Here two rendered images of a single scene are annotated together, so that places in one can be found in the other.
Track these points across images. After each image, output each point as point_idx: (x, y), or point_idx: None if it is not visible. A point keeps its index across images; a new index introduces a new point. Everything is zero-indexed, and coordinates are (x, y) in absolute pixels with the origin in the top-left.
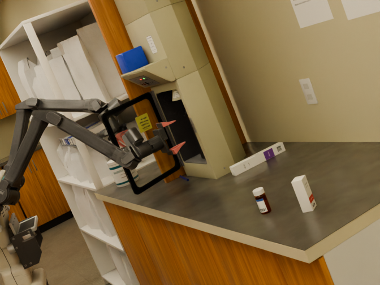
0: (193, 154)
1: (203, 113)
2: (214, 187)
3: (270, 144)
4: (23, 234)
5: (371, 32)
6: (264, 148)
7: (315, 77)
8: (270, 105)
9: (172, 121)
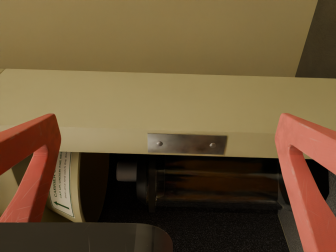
0: (282, 251)
1: (157, 94)
2: None
3: (305, 63)
4: None
5: None
6: (315, 68)
7: None
8: (218, 37)
9: (14, 127)
